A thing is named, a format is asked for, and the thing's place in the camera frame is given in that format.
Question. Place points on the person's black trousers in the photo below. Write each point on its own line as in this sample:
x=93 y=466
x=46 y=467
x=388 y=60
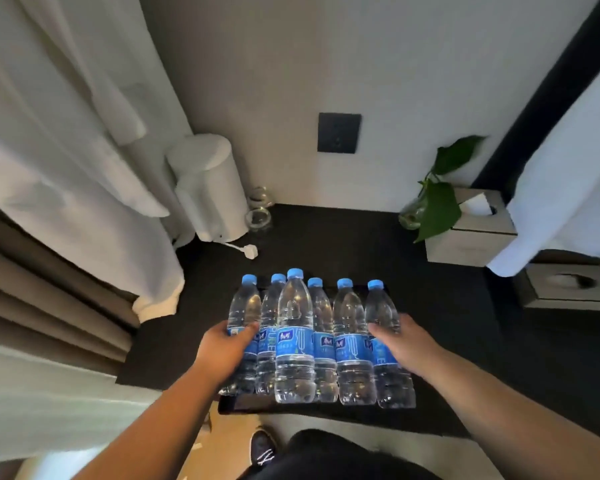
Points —
x=340 y=457

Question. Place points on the green plant in glass vase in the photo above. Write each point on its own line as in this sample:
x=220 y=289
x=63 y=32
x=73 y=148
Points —
x=440 y=204

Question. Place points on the grey wooden tissue box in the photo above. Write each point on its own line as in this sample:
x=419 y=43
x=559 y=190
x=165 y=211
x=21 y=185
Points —
x=565 y=289

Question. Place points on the brown curtain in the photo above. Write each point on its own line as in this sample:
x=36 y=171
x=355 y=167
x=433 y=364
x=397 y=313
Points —
x=40 y=299

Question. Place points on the white hanging cloth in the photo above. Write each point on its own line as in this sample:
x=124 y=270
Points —
x=570 y=184

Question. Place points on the white cylindrical appliance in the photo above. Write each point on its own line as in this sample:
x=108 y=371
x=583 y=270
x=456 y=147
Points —
x=210 y=189

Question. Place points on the single clear bottle blue cap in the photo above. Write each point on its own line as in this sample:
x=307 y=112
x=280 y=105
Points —
x=392 y=379
x=245 y=304

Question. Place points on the black wall socket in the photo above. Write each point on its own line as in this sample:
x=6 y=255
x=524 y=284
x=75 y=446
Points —
x=338 y=132

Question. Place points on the white curtain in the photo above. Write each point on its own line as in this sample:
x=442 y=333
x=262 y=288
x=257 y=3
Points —
x=70 y=144

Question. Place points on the black frame panel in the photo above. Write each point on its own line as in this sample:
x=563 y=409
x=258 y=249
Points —
x=545 y=89

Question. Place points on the person's right hand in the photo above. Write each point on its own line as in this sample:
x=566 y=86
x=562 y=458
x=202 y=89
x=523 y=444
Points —
x=412 y=347

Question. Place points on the person's left hand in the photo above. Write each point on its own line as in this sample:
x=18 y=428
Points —
x=220 y=354

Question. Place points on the person's left thumb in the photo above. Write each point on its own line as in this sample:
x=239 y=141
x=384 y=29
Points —
x=245 y=334

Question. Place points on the white tissue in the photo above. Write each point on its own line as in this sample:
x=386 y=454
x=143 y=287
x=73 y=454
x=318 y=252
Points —
x=476 y=203

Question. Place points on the person's right forearm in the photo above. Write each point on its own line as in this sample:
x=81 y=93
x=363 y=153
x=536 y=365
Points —
x=520 y=424

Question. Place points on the row of water bottles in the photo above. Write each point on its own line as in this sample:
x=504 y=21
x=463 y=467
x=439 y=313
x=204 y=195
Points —
x=295 y=344

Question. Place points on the black tray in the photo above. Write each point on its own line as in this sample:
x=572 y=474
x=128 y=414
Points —
x=245 y=404

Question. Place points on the black shoe with white laces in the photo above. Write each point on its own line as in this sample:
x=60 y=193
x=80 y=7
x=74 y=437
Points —
x=262 y=448

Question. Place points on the light wooden tissue box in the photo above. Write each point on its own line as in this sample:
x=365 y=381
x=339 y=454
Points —
x=475 y=239

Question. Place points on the person's right thumb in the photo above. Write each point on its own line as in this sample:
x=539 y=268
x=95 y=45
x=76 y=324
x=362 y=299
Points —
x=382 y=333

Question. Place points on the person's left forearm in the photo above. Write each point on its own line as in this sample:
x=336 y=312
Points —
x=155 y=424

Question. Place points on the clear glass jar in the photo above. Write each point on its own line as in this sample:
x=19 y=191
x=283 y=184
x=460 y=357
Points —
x=257 y=218
x=260 y=196

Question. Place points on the white bedding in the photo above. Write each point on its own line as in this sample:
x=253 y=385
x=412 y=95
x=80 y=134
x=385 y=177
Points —
x=45 y=399

